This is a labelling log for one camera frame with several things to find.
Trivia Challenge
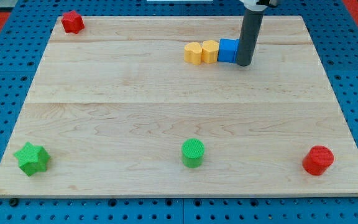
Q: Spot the blue triangle block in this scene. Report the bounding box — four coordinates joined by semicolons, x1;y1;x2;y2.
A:
218;39;239;63

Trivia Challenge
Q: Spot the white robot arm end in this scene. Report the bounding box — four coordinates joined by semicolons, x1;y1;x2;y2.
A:
240;0;282;12

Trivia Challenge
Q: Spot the green cylinder block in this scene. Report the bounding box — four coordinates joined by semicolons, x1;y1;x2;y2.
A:
181;138;205;168

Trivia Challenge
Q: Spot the wooden board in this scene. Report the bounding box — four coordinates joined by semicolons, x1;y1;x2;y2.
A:
0;16;358;198

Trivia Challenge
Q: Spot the yellow heart block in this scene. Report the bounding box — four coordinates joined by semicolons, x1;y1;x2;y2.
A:
184;42;202;65

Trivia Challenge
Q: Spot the yellow hexagon block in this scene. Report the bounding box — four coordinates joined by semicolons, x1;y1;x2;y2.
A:
201;40;219;63

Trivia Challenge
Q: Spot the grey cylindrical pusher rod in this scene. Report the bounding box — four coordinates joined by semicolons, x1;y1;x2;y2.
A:
236;9;264;67

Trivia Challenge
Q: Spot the red star block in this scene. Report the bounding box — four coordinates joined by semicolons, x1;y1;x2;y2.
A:
61;10;85;34

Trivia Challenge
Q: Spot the red cylinder block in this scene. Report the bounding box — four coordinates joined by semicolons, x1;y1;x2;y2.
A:
302;145;334;175

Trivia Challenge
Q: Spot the green star block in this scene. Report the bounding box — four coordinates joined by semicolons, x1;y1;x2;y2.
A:
14;142;50;177

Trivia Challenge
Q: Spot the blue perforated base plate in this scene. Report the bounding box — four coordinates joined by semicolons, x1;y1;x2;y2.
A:
0;0;358;223

